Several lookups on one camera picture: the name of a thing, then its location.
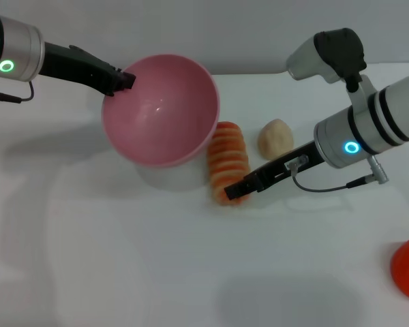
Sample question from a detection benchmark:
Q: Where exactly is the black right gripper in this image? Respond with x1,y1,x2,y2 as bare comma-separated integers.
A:
224,138,324,200

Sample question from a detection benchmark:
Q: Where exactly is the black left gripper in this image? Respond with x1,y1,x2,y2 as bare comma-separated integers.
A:
39,41,137,98

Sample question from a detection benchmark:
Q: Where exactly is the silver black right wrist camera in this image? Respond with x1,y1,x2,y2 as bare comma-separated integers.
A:
285,27,367,93

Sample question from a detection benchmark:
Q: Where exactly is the beige egg-shaped bun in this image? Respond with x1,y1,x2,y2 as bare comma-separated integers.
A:
258,118,294,160

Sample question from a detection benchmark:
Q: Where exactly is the orange striped long bread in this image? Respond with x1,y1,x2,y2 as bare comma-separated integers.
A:
206,121,252,207

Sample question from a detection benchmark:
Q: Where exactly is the pink plastic bowl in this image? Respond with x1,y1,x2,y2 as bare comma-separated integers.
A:
101,54,221,168

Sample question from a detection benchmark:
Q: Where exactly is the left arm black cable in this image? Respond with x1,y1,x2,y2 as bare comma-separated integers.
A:
0,80,35,104

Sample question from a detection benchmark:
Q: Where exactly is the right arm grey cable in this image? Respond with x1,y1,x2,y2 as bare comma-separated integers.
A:
291,155,390,192

